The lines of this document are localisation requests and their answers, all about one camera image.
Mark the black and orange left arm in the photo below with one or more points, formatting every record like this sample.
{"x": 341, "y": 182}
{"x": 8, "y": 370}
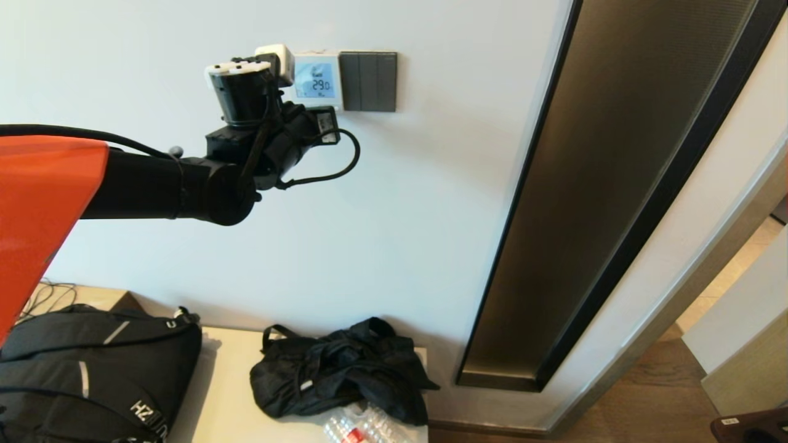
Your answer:
{"x": 141, "y": 187}

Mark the grey door frame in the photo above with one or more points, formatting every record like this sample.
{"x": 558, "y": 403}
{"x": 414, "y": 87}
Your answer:
{"x": 714, "y": 261}

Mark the large black backpack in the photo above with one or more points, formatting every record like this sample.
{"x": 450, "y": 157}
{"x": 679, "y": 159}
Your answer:
{"x": 92, "y": 375}

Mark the crumpled black fabric bag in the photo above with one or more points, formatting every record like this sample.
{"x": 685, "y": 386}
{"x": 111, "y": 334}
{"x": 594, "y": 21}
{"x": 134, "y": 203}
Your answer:
{"x": 345, "y": 369}

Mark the white wall thermostat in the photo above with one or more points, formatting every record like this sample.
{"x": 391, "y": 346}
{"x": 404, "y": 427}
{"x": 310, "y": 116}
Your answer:
{"x": 319, "y": 80}

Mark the dark grey wall switch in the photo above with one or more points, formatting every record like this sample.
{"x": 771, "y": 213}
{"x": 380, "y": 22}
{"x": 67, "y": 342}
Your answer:
{"x": 369, "y": 82}

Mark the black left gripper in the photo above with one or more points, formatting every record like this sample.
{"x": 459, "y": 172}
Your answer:
{"x": 295, "y": 140}

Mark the clear plastic water bottles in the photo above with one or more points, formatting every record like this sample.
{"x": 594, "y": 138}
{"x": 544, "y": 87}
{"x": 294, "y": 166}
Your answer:
{"x": 363, "y": 427}

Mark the dark bronze wall niche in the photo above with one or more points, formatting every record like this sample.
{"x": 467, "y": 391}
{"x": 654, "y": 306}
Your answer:
{"x": 591, "y": 215}

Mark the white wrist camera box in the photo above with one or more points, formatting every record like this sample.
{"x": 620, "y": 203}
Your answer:
{"x": 276, "y": 63}

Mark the dark brown labelled object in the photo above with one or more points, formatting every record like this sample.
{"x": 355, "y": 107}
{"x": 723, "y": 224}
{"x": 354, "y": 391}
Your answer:
{"x": 751, "y": 427}

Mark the white and beige door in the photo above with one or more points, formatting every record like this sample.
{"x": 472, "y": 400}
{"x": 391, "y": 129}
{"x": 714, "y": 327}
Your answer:
{"x": 745, "y": 320}

